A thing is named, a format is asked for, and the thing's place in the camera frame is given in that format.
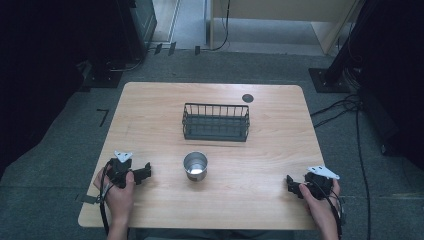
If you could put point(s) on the black metal stand base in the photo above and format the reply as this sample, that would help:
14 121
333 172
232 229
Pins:
101 78
328 81

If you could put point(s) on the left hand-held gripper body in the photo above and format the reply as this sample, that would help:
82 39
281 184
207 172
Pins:
119 168

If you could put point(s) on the light wooden cabinet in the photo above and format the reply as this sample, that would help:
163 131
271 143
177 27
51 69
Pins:
283 20

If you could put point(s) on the dark curtain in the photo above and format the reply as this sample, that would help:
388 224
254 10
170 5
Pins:
40 66
396 83

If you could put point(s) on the grey tape strip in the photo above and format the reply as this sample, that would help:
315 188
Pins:
87 199

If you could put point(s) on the silver metal cup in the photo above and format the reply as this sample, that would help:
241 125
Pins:
195 166

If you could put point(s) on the black tape corner mark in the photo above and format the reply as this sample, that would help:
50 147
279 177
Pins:
104 115

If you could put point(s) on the person's right hand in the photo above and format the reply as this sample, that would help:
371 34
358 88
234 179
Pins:
319 208

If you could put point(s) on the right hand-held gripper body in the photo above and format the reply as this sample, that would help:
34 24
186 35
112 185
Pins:
320 181

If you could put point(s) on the person's left hand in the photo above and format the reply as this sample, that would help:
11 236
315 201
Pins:
117 196

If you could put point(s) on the person's dark trousers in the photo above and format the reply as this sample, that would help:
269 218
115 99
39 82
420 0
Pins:
213 234

